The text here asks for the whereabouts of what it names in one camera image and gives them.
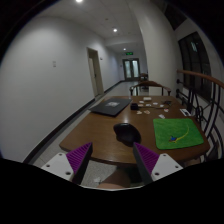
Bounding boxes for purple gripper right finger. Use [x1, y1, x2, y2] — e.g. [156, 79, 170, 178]
[132, 141, 184, 185]

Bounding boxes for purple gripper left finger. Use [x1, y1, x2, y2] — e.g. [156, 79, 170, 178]
[41, 141, 94, 185]

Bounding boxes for black computer mouse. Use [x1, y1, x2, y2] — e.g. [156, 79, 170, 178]
[113, 123, 141, 147]

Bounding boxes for green mouse pad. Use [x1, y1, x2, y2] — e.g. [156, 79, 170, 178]
[153, 118, 204, 150]

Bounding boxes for small black box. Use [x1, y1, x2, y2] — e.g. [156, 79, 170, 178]
[130, 103, 139, 110]

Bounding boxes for white card on table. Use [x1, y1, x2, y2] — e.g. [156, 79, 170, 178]
[180, 109, 191, 116]

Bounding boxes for black laptop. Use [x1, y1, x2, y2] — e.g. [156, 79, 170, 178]
[90, 98, 131, 116]

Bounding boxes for wooden chair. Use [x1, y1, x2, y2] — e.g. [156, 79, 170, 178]
[129, 81, 171, 96]

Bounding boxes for curved stair railing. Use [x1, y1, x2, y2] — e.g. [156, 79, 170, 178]
[176, 70, 224, 162]

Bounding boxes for double glass door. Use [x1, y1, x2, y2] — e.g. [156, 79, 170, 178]
[122, 58, 140, 81]

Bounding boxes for beige side door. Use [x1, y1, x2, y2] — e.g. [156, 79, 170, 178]
[87, 48, 104, 96]

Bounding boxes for green exit sign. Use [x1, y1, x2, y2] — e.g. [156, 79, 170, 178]
[125, 52, 133, 56]

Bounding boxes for dark window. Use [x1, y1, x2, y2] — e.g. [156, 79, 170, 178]
[179, 32, 212, 100]

